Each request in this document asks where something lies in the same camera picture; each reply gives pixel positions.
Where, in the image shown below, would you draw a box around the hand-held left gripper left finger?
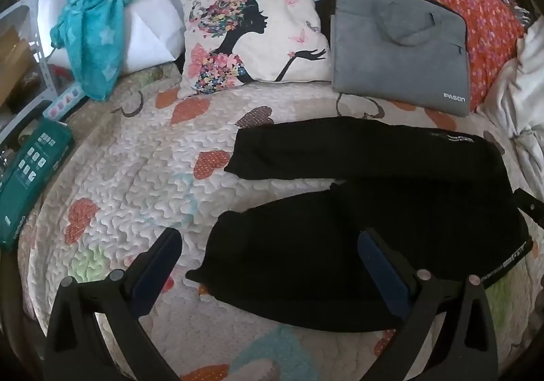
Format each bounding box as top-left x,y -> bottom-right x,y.
42,228 -> 183,381

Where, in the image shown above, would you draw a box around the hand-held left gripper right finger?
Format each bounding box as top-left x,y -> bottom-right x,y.
357,228 -> 499,381

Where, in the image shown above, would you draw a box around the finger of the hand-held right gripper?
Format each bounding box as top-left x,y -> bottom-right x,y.
512,189 -> 544,231

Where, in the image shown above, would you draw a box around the black pants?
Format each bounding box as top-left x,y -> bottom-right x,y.
185,116 -> 535,333

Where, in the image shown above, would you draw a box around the heart-patterned quilt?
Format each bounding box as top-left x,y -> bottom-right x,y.
17,62 -> 544,381

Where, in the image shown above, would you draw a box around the white crumpled cloth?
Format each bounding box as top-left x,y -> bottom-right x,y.
476,17 -> 544,203

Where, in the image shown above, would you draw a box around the green cardboard box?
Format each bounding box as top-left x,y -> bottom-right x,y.
0,118 -> 75,252

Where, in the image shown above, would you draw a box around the red floral pillow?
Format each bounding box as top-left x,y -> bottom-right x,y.
368,0 -> 528,114

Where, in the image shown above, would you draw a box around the pastel dotted box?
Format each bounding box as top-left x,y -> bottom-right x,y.
42,85 -> 88,119

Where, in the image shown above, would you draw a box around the grey laptop bag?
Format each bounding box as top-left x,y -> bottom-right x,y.
330,0 -> 472,117

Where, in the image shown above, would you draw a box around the grey metal shelf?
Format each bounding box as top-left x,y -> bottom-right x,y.
0,0 -> 58,144

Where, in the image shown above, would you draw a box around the teal star-print blanket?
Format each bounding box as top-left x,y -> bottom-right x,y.
50,0 -> 160,102

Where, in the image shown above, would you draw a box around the white pillow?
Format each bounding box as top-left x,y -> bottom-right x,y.
36,0 -> 256,71

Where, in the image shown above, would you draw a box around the floral silhouette printed cushion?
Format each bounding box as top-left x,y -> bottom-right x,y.
176,0 -> 333,100

